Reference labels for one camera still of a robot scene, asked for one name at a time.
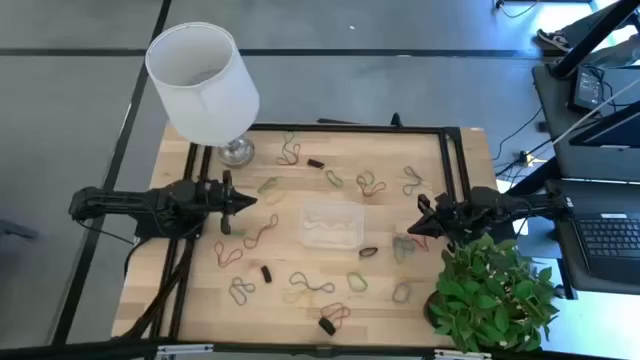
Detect yellow rubber band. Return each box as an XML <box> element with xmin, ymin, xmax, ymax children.
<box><xmin>281</xmin><ymin>287</ymin><xmax>317</xmax><ymax>307</ymax></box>
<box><xmin>263</xmin><ymin>182</ymin><xmax>288</xmax><ymax>205</ymax></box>

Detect clear plastic bin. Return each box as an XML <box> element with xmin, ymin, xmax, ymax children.
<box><xmin>298</xmin><ymin>200</ymin><xmax>365</xmax><ymax>250</ymax></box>

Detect black rig bar silver brackets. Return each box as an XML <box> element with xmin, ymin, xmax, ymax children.
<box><xmin>0</xmin><ymin>339</ymin><xmax>640</xmax><ymax>360</ymax></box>

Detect teal rubber band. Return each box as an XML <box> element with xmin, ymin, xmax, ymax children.
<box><xmin>288</xmin><ymin>270</ymin><xmax>337</xmax><ymax>295</ymax></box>
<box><xmin>392</xmin><ymin>235</ymin><xmax>416</xmax><ymax>257</ymax></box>
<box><xmin>402</xmin><ymin>165</ymin><xmax>426</xmax><ymax>197</ymax></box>

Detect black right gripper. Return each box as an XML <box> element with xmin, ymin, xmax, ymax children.
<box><xmin>407</xmin><ymin>192</ymin><xmax>476</xmax><ymax>246</ymax></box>

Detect green potted plant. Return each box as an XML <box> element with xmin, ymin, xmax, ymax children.
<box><xmin>423</xmin><ymin>232</ymin><xmax>561</xmax><ymax>354</ymax></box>

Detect person's shoe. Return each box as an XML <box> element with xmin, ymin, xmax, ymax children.
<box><xmin>536</xmin><ymin>28</ymin><xmax>572</xmax><ymax>54</ymax></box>

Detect white shade table lamp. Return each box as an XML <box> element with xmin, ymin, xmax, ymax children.
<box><xmin>144</xmin><ymin>21</ymin><xmax>261</xmax><ymax>169</ymax></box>

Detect black flat monitor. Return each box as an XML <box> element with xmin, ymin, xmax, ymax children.
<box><xmin>568</xmin><ymin>99</ymin><xmax>640</xmax><ymax>149</ymax></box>

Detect black rig pole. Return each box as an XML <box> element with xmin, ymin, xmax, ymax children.
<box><xmin>548</xmin><ymin>0</ymin><xmax>640</xmax><ymax>80</ymax></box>

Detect black desk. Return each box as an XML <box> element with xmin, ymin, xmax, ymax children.
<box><xmin>532</xmin><ymin>64</ymin><xmax>640</xmax><ymax>301</ymax></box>

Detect black laptop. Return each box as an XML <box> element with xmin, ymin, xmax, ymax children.
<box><xmin>569</xmin><ymin>212</ymin><xmax>640</xmax><ymax>296</ymax></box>

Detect small black screen device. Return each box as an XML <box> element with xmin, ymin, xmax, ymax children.
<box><xmin>567</xmin><ymin>66</ymin><xmax>607</xmax><ymax>115</ymax></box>

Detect person's leg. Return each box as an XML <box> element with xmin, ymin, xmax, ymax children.
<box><xmin>559</xmin><ymin>2</ymin><xmax>640</xmax><ymax>69</ymax></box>

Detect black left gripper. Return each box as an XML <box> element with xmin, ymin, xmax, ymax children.
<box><xmin>199</xmin><ymin>169</ymin><xmax>259</xmax><ymax>236</ymax></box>

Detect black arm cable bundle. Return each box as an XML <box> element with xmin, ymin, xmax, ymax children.
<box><xmin>119</xmin><ymin>234</ymin><xmax>201</xmax><ymax>341</ymax></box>

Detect white cable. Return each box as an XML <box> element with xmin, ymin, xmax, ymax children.
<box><xmin>552</xmin><ymin>79</ymin><xmax>640</xmax><ymax>146</ymax></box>

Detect black floor cable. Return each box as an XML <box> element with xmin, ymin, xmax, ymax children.
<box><xmin>492</xmin><ymin>107</ymin><xmax>546</xmax><ymax>177</ymax></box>
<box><xmin>494</xmin><ymin>0</ymin><xmax>541</xmax><ymax>19</ymax></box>

